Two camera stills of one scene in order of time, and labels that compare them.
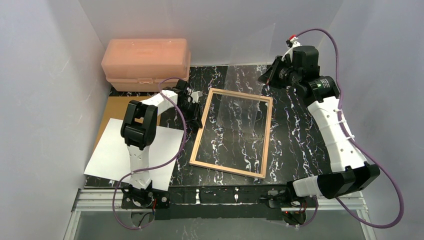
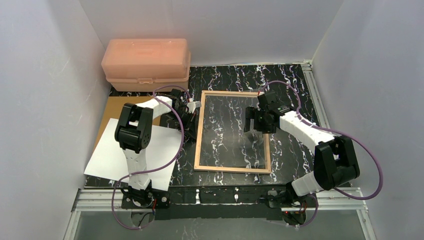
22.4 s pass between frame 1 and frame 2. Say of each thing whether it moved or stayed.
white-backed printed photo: stayed
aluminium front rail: stayed
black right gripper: moved
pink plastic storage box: stayed
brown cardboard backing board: stayed
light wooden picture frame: moved
